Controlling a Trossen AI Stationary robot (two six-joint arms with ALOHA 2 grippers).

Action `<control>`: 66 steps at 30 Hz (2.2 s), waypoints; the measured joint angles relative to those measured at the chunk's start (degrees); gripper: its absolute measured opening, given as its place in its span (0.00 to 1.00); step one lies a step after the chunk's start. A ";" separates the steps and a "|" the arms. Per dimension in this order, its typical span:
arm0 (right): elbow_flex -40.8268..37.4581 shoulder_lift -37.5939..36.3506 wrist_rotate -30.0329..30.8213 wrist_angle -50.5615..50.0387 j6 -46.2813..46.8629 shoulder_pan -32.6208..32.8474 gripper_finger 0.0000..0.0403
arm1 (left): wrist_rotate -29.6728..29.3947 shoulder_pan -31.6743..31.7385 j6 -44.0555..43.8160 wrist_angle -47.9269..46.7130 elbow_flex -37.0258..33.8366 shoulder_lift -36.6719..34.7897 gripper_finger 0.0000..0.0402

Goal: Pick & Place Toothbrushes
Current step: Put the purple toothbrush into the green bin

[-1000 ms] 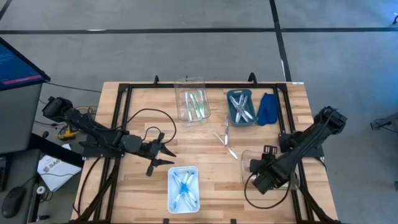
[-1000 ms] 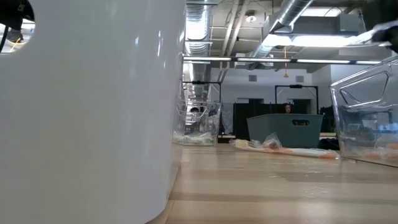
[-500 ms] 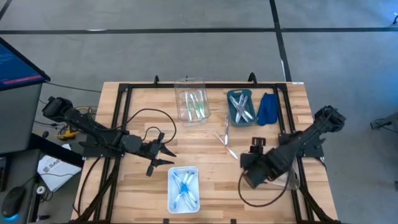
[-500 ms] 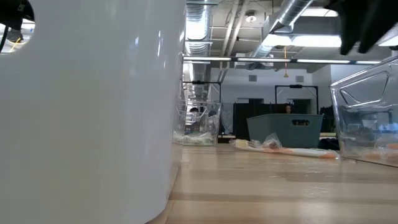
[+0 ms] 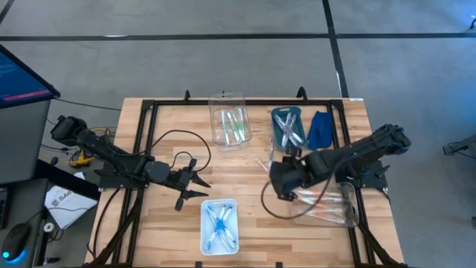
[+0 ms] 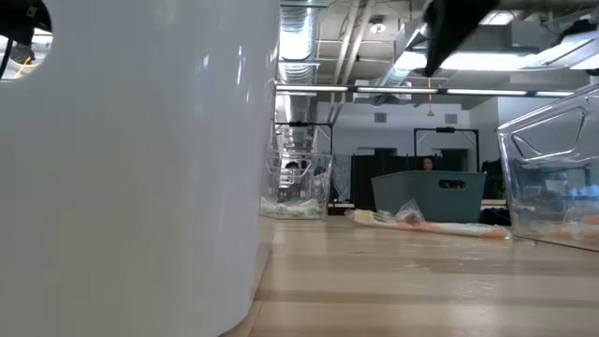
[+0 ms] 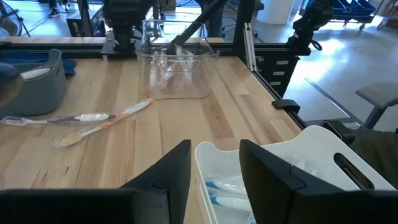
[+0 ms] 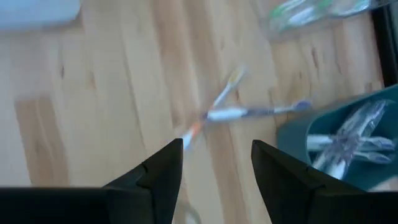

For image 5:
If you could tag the small black round knob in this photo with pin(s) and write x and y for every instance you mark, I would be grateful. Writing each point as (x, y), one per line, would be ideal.
(54, 160)

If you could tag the white plastic bin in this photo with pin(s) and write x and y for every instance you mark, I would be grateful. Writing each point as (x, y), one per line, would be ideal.
(206, 247)

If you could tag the small clear plastic bin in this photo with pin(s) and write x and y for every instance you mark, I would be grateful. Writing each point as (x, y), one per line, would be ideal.
(217, 141)

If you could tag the blue cloth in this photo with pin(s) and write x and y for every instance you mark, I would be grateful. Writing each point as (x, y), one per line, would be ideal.
(320, 130)

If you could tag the white tape roll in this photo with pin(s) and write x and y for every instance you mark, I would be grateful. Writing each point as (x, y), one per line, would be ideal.
(46, 227)

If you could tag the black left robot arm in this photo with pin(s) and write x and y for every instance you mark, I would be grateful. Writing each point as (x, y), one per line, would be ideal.
(104, 150)

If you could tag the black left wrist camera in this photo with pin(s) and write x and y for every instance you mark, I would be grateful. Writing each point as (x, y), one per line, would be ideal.
(183, 178)

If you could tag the black metal table frame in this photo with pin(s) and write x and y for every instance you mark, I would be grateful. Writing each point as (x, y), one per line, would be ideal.
(260, 102)

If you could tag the white label sticker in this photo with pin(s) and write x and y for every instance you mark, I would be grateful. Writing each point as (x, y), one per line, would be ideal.
(356, 99)

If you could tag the computer monitor with blue screen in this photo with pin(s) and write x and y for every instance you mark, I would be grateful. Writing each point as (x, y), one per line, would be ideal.
(18, 82)

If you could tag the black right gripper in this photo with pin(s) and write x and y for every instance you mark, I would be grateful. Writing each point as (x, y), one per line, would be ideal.
(288, 175)

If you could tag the yellow black tool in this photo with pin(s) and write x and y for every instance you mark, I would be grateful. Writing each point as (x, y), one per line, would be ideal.
(82, 161)

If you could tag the black computer mouse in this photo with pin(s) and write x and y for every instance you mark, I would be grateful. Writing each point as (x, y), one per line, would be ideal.
(15, 240)

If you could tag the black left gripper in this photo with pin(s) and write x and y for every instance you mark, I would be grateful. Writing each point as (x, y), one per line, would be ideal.
(179, 204)

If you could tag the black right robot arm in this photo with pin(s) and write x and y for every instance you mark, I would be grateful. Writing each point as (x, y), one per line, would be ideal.
(353, 149)

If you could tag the black desk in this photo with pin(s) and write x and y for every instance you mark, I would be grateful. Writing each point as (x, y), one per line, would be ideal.
(22, 201)

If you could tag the teal plastic basket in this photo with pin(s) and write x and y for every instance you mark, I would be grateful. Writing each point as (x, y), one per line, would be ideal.
(277, 141)

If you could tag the large clear plastic bin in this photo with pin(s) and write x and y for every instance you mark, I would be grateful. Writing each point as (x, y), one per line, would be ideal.
(349, 219)

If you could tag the black stand foot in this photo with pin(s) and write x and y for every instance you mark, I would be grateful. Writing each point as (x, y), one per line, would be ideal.
(473, 24)

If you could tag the white printed paper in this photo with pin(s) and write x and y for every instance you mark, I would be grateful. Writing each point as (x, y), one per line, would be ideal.
(70, 208)

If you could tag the black frame clamp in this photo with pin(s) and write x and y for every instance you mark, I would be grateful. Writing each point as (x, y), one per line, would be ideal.
(302, 95)
(187, 96)

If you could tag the gray stand leg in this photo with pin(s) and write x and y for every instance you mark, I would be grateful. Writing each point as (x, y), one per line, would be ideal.
(465, 146)

